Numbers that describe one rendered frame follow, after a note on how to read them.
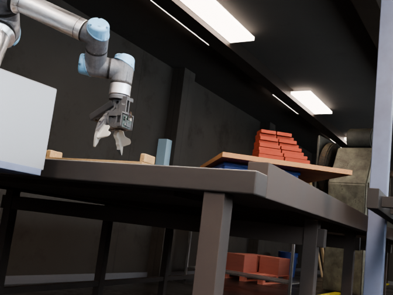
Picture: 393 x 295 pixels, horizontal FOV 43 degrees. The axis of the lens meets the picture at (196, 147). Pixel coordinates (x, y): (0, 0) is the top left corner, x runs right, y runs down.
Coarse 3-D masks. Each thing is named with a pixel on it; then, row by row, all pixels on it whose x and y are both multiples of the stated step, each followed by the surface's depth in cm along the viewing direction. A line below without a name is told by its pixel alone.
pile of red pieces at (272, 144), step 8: (256, 136) 221; (264, 136) 215; (272, 136) 217; (280, 136) 218; (288, 136) 217; (256, 144) 219; (264, 144) 213; (272, 144) 215; (280, 144) 216; (288, 144) 217; (296, 144) 216; (256, 152) 215; (264, 152) 211; (272, 152) 212; (280, 152) 214; (288, 152) 214; (296, 152) 215; (288, 160) 212; (296, 160) 213; (304, 160) 214
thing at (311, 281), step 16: (320, 224) 220; (304, 240) 216; (352, 240) 303; (304, 256) 215; (352, 256) 301; (304, 272) 214; (352, 272) 299; (384, 272) 474; (304, 288) 212; (352, 288) 301; (384, 288) 471
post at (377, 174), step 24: (384, 0) 314; (384, 24) 311; (384, 48) 308; (384, 72) 305; (384, 96) 302; (384, 120) 299; (384, 144) 297; (384, 168) 294; (384, 192) 291; (384, 240) 287; (384, 264) 292
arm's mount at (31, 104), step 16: (0, 80) 129; (16, 80) 133; (32, 80) 138; (0, 96) 129; (16, 96) 133; (32, 96) 138; (48, 96) 142; (0, 112) 129; (16, 112) 133; (32, 112) 138; (48, 112) 142; (0, 128) 129; (16, 128) 133; (32, 128) 138; (48, 128) 142; (0, 144) 129; (16, 144) 133; (32, 144) 138; (16, 160) 134; (32, 160) 138
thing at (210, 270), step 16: (208, 192) 126; (208, 208) 125; (224, 208) 124; (208, 224) 124; (224, 224) 124; (208, 240) 124; (224, 240) 125; (208, 256) 123; (224, 256) 125; (208, 272) 122; (224, 272) 125; (208, 288) 121
